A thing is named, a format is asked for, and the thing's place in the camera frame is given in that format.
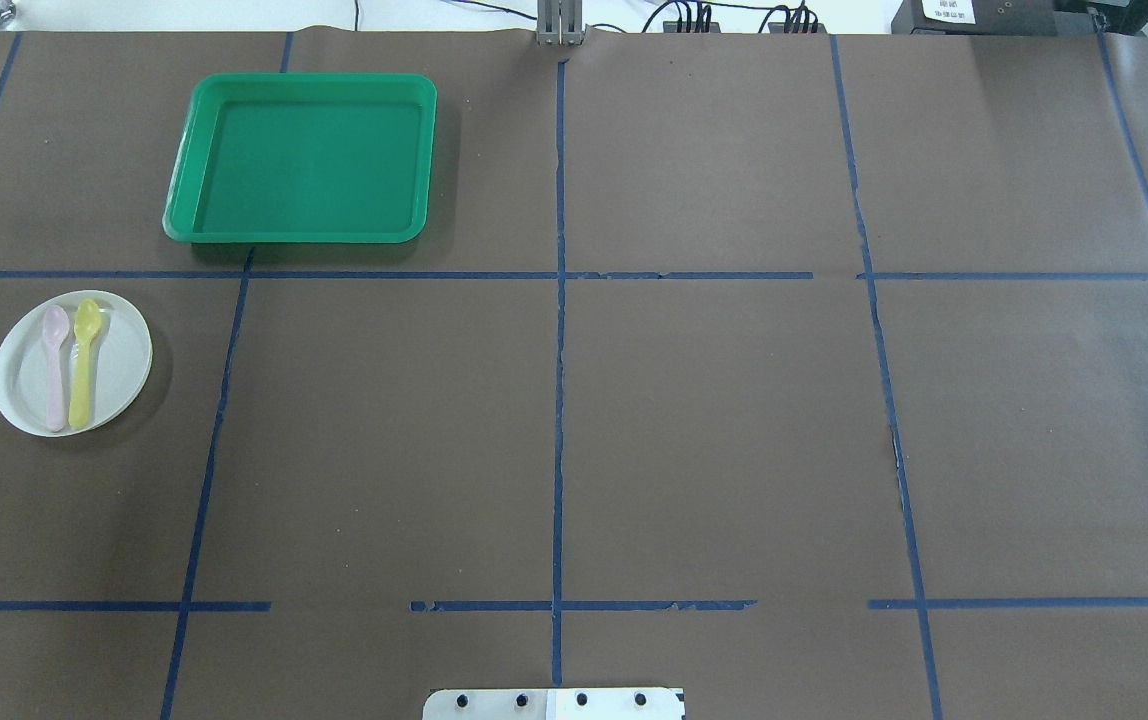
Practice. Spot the white camera mast base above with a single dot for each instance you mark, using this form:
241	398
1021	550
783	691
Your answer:
557	703

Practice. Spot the yellow plastic spoon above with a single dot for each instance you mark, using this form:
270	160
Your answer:
88	324

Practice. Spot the black power strip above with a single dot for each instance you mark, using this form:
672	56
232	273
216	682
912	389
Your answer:
792	20
691	19

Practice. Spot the aluminium frame post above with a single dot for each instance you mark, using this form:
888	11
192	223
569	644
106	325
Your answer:
560	23

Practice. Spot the green plastic tray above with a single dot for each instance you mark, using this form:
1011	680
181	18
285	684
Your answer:
304	158

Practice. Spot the white round plate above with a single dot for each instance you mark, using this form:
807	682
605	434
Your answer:
122	364

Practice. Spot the black box device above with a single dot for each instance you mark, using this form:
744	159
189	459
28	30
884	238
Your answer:
988	18

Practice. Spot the pink plastic spoon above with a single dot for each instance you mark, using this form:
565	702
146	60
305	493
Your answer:
56	327

